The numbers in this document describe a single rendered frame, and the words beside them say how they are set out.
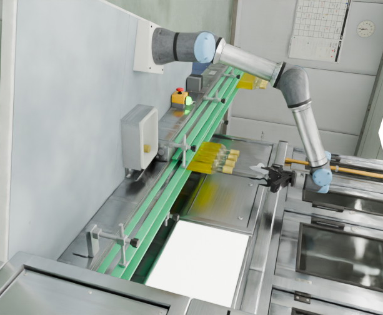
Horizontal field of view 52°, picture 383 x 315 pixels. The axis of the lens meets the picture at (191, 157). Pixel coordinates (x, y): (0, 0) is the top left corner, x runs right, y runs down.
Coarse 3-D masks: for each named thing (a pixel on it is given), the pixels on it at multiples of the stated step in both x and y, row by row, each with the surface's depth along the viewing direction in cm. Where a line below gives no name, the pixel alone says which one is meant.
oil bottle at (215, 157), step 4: (196, 152) 195; (200, 152) 195; (204, 152) 195; (208, 152) 195; (200, 156) 192; (204, 156) 192; (208, 156) 192; (212, 156) 192; (216, 156) 192; (220, 156) 193; (216, 160) 190; (220, 160) 192; (220, 164) 192
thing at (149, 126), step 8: (152, 112) 161; (144, 120) 153; (152, 120) 168; (144, 128) 171; (152, 128) 170; (144, 136) 173; (152, 136) 172; (152, 144) 174; (144, 152) 173; (152, 152) 174; (144, 160) 168; (144, 168) 163
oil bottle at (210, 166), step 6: (192, 162) 188; (198, 162) 187; (204, 162) 187; (210, 162) 187; (216, 162) 188; (186, 168) 190; (192, 168) 189; (198, 168) 188; (204, 168) 187; (210, 168) 186; (216, 168) 186
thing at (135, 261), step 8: (232, 96) 280; (224, 112) 254; (216, 120) 244; (208, 136) 224; (184, 176) 187; (176, 192) 175; (168, 200) 170; (168, 208) 165; (160, 216) 160; (152, 224) 156; (160, 224) 156; (152, 232) 151; (144, 240) 148; (144, 248) 144; (136, 256) 140; (128, 264) 137; (136, 264) 137; (128, 272) 133
